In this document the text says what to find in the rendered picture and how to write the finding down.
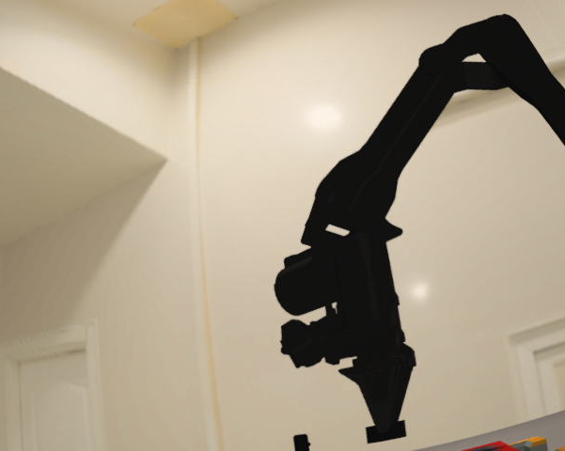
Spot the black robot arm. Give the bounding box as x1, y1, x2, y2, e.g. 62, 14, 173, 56
274, 13, 565, 368

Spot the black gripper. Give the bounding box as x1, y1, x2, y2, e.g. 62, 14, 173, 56
322, 279, 416, 433

